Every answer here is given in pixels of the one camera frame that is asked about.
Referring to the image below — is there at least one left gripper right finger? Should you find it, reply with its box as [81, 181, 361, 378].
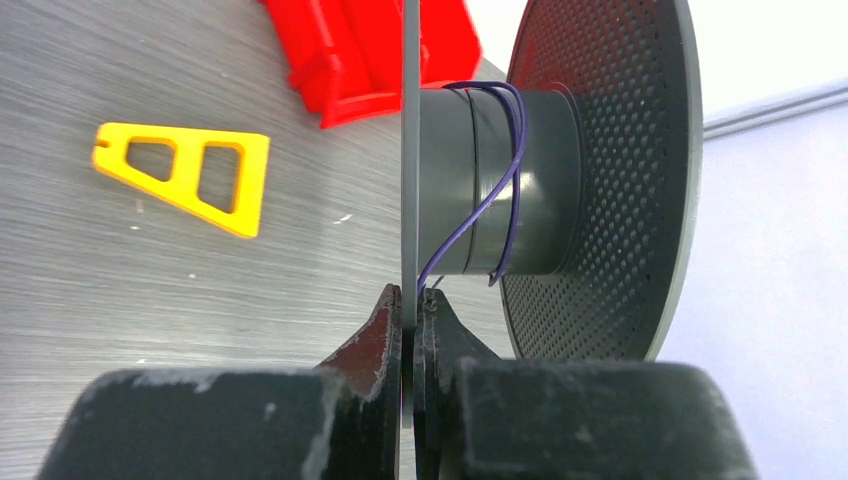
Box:
[412, 290, 758, 479]

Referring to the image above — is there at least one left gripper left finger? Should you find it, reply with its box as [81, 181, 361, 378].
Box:
[39, 285, 402, 479]

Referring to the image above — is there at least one grey spool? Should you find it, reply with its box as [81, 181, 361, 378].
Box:
[402, 1, 703, 418]

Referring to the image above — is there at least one yellow triangular plastic piece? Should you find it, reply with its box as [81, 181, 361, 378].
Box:
[92, 122, 271, 238]

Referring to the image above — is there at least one left red bin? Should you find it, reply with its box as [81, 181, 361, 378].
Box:
[264, 0, 402, 129]

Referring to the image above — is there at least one red bin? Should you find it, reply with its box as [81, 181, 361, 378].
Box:
[264, 0, 402, 129]
[420, 0, 482, 88]

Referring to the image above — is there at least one right red bin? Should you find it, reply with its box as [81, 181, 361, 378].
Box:
[420, 0, 482, 88]

